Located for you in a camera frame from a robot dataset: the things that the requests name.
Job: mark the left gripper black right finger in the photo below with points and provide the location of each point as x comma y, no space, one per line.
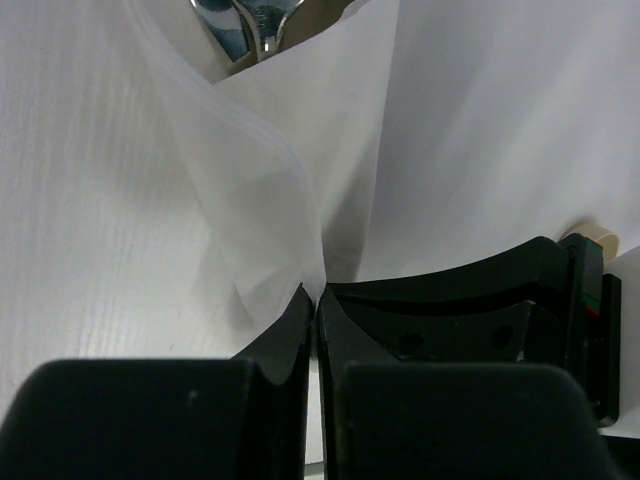
388,419

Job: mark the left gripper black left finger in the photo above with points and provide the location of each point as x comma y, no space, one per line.
239,418

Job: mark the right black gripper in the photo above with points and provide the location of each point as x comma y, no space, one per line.
489,311

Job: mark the white paper napkin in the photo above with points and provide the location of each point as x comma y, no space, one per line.
152,205

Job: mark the silver fork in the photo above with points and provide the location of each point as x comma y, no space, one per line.
266,20

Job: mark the oval wooden cutlery tray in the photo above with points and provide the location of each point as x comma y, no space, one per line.
605,238

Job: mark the silver knife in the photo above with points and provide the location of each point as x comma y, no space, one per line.
224,23

